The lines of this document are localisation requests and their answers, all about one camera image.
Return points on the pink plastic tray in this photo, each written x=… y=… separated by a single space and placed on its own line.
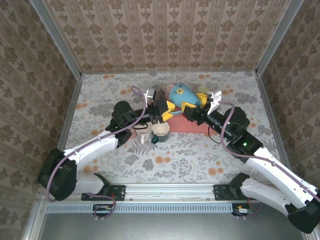
x=187 y=126

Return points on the teal textured flower mug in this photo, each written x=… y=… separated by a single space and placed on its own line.
x=182 y=96

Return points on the grey metal panel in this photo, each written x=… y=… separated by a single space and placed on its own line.
x=162 y=227

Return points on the aluminium side frame rail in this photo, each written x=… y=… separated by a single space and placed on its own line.
x=269 y=110
x=70 y=117

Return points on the pale yellow-green mug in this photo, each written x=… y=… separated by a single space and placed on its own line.
x=203 y=88

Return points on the aluminium corner frame post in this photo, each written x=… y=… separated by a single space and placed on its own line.
x=277 y=37
x=57 y=40

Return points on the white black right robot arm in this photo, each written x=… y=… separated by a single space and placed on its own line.
x=270 y=165

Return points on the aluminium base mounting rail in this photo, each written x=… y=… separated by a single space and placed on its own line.
x=170 y=192

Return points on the dark green mug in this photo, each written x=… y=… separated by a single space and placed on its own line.
x=161 y=130

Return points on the white faceted mug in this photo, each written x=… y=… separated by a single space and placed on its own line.
x=143 y=131

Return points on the small circuit board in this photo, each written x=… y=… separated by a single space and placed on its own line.
x=242 y=210
x=102 y=209

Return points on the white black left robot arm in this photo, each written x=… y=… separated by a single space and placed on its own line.
x=90 y=147

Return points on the aluminium back frame rail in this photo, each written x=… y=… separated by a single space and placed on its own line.
x=175 y=72

